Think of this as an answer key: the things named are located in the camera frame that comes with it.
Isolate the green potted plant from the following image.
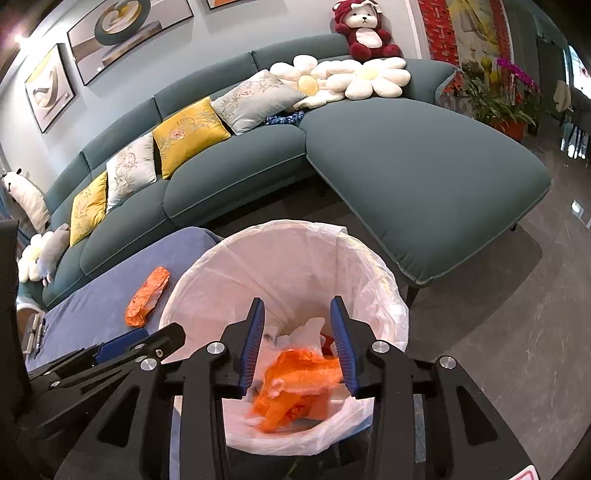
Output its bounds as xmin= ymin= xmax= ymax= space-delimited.
xmin=455 ymin=60 xmax=529 ymax=141

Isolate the blue tablecloth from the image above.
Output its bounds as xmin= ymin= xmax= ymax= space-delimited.
xmin=16 ymin=226 xmax=227 ymax=480

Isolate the grey seal plush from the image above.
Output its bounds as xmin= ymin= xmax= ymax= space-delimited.
xmin=37 ymin=223 xmax=71 ymax=287

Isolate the yellow flower wall painting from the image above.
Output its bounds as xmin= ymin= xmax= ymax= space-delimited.
xmin=448 ymin=0 xmax=502 ymax=65

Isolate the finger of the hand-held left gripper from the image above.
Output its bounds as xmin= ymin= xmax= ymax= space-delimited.
xmin=28 ymin=329 xmax=148 ymax=380
xmin=32 ymin=322 xmax=186 ymax=416

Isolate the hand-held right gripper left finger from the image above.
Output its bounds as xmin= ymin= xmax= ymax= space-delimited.
xmin=55 ymin=298 xmax=266 ymax=480

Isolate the orange plastic bag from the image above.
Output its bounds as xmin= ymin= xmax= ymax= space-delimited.
xmin=252 ymin=348 xmax=346 ymax=435
xmin=124 ymin=266 xmax=171 ymax=329

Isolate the blue beaded cloth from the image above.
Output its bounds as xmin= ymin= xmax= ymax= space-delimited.
xmin=263 ymin=110 xmax=308 ymax=127

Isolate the purple orchid plant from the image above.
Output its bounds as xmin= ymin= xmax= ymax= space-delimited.
xmin=496 ymin=56 xmax=541 ymax=125

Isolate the metal watch band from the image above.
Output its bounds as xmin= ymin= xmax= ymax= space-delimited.
xmin=28 ymin=314 xmax=51 ymax=358

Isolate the white long plush toy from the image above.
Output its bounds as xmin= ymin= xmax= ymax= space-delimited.
xmin=0 ymin=168 xmax=51 ymax=234

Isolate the white daisy cushion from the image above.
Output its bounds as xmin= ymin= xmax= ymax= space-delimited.
xmin=269 ymin=54 xmax=352 ymax=109
xmin=344 ymin=56 xmax=411 ymax=101
xmin=17 ymin=231 xmax=55 ymax=282

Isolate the abstract framed wall picture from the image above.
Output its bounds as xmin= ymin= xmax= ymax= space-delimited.
xmin=23 ymin=43 xmax=77 ymax=134
xmin=67 ymin=0 xmax=195 ymax=86

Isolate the teal sectional sofa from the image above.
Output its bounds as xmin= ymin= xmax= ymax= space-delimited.
xmin=16 ymin=32 xmax=552 ymax=310

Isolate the bin with white liner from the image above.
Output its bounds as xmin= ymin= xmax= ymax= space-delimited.
xmin=157 ymin=220 xmax=410 ymax=455

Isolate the red bear plush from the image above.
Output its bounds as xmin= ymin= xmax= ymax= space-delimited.
xmin=333 ymin=0 xmax=402 ymax=62

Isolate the pale blue embroidered pillow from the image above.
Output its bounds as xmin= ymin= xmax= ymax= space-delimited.
xmin=211 ymin=69 xmax=308 ymax=136
xmin=105 ymin=133 xmax=158 ymax=214

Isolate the red lattice wall strip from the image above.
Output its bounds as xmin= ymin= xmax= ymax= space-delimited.
xmin=494 ymin=0 xmax=512 ymax=58
xmin=418 ymin=0 xmax=455 ymax=61

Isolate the yellow embroidered pillow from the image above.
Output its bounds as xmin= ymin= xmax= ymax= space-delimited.
xmin=152 ymin=97 xmax=232 ymax=181
xmin=69 ymin=171 xmax=109 ymax=247

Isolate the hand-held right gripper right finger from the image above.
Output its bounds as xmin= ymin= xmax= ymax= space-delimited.
xmin=329 ymin=296 xmax=539 ymax=480

